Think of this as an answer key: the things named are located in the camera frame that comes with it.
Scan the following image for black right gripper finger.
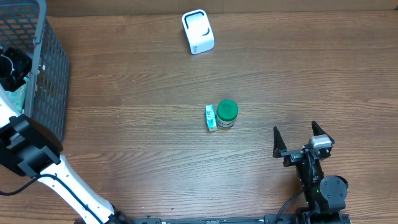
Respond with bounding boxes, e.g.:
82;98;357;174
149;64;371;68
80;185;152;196
312;121;326;136
272;126;287;158

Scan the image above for green lid jar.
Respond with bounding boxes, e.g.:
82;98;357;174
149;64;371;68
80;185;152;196
216;100;239;128

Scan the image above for teal tissue pack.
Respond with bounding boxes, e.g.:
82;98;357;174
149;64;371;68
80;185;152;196
205;105;218;132

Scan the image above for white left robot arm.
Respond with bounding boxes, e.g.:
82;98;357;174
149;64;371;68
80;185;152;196
1;47;132;223

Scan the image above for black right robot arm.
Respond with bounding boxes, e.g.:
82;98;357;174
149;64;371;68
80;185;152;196
272;121;351;224

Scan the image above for white barcode scanner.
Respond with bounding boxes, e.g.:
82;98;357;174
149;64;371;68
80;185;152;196
182;9;215;55

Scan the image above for light blue wipes pack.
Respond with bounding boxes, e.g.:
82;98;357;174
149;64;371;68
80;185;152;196
6;77;30;112

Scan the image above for dark grey plastic basket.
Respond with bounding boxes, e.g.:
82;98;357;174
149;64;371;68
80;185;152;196
1;0;70;140

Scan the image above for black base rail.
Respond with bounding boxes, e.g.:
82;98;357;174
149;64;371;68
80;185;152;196
130;213;352;224

